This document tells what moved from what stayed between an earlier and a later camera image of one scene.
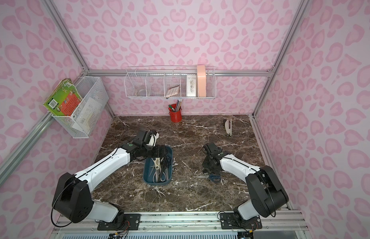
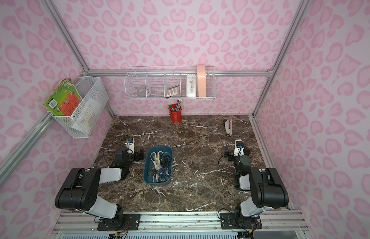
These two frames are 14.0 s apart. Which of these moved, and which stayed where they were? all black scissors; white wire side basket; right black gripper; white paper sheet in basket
Moved: right black gripper
Stayed: all black scissors; white wire side basket; white paper sheet in basket
